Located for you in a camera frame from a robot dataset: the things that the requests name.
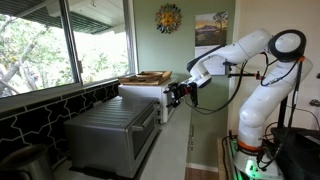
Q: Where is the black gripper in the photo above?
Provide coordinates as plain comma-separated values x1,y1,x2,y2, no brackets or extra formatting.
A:
165,81,192,109

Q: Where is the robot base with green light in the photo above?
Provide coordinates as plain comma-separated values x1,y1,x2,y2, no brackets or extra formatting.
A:
232,141,285,180

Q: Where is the white countertop oven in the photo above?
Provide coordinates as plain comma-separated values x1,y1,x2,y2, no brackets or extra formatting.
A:
117,79,178,124

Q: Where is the silver toaster oven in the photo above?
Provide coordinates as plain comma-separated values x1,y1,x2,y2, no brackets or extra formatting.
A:
63,95,162,179

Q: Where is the wooden tray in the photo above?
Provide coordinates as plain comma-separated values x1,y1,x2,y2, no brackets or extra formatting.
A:
118,70,173,87

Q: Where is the black rod with orange clamp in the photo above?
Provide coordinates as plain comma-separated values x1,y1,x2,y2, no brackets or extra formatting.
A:
223,60,262,80

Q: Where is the black upright pole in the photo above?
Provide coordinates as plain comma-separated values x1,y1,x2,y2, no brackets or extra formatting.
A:
277,94,289,129

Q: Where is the black equipment case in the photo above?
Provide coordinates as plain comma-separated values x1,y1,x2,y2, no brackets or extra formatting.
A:
270,127,320,180

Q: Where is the metal pot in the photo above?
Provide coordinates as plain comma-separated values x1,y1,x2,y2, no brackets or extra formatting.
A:
0,143,56,180

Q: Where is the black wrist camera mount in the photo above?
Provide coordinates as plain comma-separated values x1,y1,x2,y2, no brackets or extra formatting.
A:
189,82,200,108

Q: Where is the black looping arm cable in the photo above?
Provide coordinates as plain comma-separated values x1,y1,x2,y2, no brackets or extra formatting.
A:
184,59,249,116

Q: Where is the landscape wall calendar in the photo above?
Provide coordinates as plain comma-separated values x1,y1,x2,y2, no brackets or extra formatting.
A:
194,11,230,76

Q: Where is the colourful sun wall ornament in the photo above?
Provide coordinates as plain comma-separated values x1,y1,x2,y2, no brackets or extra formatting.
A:
154,3,183,35

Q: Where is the grey window frame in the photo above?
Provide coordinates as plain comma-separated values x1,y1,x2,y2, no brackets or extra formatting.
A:
0,0,138,101

